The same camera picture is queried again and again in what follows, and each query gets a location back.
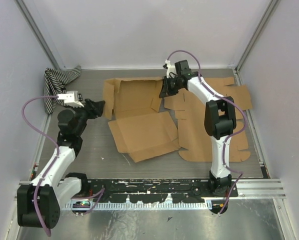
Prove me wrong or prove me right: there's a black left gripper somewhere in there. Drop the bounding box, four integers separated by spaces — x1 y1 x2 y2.
71 98 105 136

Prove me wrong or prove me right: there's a brown cardboard box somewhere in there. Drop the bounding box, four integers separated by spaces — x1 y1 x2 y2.
103 77 180 163

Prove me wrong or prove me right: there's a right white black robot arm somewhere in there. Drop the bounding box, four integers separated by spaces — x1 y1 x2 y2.
159 60 237 198

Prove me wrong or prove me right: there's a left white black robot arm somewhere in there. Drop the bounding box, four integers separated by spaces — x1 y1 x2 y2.
16 98 105 232

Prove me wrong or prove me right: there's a black white striped cloth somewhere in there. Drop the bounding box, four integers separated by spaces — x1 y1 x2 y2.
43 65 82 114

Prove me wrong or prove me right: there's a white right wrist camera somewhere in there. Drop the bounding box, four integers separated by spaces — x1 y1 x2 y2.
162 59 177 78

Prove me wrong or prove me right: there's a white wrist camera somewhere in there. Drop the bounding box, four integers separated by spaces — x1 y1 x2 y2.
162 59 177 78
57 90 84 108

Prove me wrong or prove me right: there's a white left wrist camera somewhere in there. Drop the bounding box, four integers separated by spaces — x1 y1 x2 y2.
57 90 84 108

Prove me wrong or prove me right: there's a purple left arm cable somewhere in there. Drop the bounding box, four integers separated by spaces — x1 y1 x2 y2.
22 94 106 237

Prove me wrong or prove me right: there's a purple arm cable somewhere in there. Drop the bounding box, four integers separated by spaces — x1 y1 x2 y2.
22 94 106 237
167 50 246 217

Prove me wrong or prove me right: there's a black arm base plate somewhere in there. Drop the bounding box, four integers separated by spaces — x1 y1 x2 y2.
73 178 229 204

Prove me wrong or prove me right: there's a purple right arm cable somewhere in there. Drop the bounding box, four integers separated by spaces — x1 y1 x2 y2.
167 50 246 217

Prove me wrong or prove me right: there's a slotted grey cable duct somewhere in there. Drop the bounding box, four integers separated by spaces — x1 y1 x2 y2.
61 201 213 211

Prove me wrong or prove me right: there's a left aluminium corner post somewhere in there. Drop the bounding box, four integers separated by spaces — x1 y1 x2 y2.
14 0 67 70

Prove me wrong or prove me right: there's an aluminium corner post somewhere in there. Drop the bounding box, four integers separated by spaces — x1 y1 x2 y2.
235 0 281 72
14 0 67 70

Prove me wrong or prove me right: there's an aluminium front rail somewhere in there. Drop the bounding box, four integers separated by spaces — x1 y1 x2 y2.
13 178 287 201

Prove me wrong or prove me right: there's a right aluminium corner post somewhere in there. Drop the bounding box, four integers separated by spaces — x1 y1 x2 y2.
235 0 281 72

